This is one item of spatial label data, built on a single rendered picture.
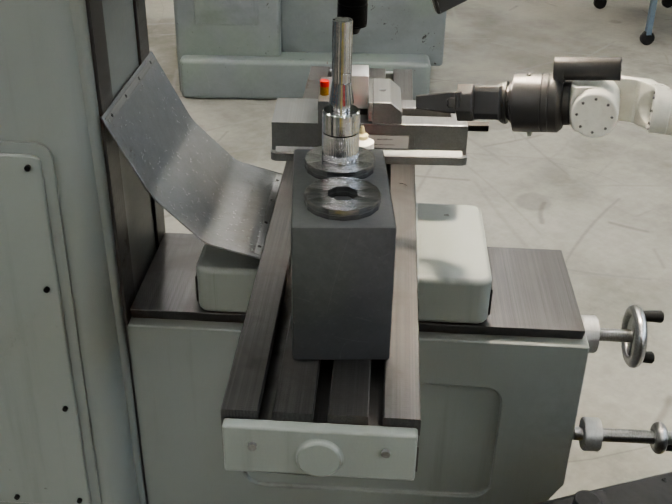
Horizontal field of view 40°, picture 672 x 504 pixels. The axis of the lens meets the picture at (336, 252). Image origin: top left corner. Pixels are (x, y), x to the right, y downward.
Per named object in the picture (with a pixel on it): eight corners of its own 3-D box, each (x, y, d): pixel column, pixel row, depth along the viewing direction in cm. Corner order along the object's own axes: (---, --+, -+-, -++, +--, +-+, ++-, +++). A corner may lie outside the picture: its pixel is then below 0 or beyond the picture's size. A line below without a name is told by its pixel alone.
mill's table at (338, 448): (411, 99, 213) (413, 66, 209) (419, 485, 106) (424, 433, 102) (311, 95, 214) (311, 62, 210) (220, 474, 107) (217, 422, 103)
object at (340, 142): (322, 165, 115) (323, 124, 112) (320, 150, 119) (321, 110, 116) (360, 165, 115) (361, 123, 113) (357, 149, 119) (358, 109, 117)
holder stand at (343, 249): (378, 268, 133) (384, 139, 123) (390, 360, 114) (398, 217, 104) (294, 268, 132) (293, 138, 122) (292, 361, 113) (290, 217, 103)
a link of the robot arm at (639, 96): (574, 110, 144) (664, 121, 140) (569, 128, 136) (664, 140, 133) (580, 69, 141) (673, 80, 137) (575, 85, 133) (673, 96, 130)
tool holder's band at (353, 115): (323, 124, 112) (323, 116, 112) (321, 110, 116) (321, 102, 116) (361, 123, 113) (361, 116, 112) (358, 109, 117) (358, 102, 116)
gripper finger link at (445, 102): (417, 91, 140) (457, 91, 138) (416, 112, 140) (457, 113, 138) (414, 91, 138) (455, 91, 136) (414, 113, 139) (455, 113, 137)
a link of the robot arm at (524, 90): (471, 71, 148) (547, 72, 144) (469, 132, 149) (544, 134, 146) (456, 71, 136) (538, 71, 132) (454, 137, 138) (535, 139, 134)
